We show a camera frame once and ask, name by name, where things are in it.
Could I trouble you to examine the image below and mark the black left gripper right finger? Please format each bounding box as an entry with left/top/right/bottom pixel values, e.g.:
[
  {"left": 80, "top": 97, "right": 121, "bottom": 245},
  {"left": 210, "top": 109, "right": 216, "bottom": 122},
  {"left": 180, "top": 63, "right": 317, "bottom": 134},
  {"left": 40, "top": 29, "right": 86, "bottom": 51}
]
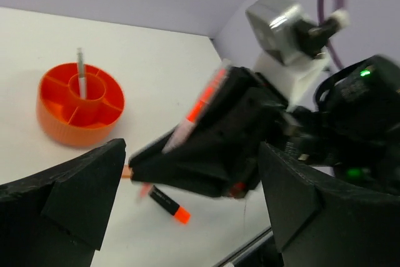
[{"left": 259, "top": 143, "right": 399, "bottom": 266}]

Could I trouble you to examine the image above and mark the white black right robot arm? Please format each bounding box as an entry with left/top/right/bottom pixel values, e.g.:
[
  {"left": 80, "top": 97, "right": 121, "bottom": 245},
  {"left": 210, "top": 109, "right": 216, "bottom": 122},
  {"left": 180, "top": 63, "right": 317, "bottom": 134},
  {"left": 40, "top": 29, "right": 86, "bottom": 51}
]
[{"left": 128, "top": 55, "right": 399, "bottom": 199}]

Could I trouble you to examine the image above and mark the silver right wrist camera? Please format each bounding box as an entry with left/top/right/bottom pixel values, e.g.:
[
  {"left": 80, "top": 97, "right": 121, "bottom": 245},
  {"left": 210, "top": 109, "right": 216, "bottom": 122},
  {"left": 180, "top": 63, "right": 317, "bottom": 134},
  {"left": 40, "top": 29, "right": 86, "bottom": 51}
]
[{"left": 246, "top": 0, "right": 349, "bottom": 66}]

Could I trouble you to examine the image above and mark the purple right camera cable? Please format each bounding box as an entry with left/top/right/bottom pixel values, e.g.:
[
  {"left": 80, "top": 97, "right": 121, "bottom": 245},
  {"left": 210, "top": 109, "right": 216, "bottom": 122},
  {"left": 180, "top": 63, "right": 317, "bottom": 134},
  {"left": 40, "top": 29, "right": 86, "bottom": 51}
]
[{"left": 317, "top": 0, "right": 348, "bottom": 71}]

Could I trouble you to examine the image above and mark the orange thin pen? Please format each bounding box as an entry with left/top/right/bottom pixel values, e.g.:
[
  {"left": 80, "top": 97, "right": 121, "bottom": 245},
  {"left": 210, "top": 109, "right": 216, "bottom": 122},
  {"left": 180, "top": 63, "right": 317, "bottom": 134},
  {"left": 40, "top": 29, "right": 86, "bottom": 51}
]
[{"left": 138, "top": 64, "right": 231, "bottom": 202}]

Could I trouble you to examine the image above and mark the black orange highlighter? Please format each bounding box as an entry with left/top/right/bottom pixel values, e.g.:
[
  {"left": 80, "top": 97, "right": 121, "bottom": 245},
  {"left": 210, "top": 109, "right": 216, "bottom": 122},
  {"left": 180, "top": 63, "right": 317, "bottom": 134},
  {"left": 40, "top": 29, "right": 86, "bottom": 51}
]
[{"left": 149, "top": 186, "right": 191, "bottom": 224}]

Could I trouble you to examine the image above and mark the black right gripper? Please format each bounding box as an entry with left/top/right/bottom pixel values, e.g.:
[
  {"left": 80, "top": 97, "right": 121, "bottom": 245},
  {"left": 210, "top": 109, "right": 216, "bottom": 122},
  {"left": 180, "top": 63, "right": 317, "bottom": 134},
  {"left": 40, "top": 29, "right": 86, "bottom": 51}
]
[{"left": 128, "top": 53, "right": 330, "bottom": 198}]

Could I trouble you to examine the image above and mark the orange round desk organizer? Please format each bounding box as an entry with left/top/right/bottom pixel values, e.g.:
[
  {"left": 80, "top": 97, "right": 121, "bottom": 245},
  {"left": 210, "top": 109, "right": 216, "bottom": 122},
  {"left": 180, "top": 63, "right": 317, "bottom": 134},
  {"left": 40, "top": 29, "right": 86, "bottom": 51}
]
[{"left": 36, "top": 63, "right": 125, "bottom": 148}]

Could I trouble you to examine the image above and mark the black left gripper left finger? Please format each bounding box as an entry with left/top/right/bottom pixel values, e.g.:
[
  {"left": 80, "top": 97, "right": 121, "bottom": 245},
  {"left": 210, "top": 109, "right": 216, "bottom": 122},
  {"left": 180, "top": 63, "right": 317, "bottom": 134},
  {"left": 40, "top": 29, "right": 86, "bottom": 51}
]
[{"left": 1, "top": 138, "right": 126, "bottom": 266}]

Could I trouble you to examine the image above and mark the green thin pen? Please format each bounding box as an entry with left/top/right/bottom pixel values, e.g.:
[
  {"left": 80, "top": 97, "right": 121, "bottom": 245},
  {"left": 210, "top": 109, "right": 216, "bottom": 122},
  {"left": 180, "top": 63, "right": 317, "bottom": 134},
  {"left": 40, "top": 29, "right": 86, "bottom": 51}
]
[{"left": 77, "top": 48, "right": 87, "bottom": 99}]

